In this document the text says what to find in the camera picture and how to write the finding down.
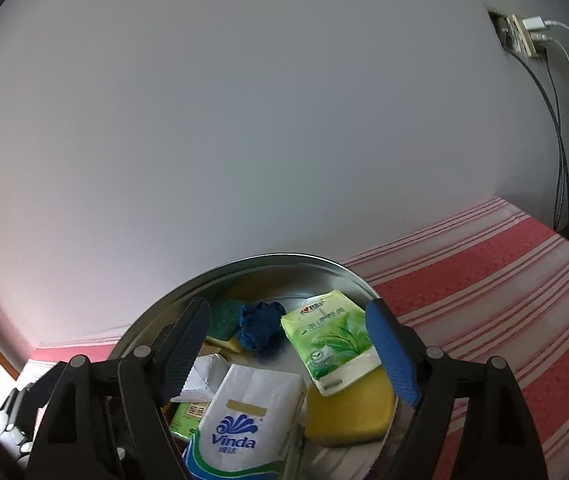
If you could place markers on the large yellow sponge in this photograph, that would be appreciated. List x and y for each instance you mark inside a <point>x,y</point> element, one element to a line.
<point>354,415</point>

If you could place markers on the wall power outlet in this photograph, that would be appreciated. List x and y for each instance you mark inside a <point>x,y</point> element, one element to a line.
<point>506,30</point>

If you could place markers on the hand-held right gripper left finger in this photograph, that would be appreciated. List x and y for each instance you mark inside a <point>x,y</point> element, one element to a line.
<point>187,350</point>

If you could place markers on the blue white tissue pack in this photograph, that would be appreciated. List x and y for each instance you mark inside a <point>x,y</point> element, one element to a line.
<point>249,410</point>

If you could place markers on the blue cloth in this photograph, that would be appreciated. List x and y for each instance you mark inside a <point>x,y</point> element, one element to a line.
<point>259,330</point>

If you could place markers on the red striped tablecloth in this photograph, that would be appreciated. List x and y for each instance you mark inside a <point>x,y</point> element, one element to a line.
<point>489,270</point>

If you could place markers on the blue round cookie tin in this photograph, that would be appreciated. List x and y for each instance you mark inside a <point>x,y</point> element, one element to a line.
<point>294,280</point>

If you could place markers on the yellow green scrub sponge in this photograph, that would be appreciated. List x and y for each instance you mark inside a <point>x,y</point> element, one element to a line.
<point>224,325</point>

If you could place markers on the white charger plug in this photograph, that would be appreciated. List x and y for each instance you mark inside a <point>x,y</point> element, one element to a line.
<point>534,24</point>
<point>539,39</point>

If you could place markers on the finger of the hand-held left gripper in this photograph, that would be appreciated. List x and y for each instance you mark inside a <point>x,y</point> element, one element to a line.
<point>19,402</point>

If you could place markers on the green yellow tissue pack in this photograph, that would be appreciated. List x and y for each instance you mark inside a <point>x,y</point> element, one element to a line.
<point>187,412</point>

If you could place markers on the green leaf tissue pack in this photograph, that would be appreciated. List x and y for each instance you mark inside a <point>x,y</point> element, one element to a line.
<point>332,345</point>

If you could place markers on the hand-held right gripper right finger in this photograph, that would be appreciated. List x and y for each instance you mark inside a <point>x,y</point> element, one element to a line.
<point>394,355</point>

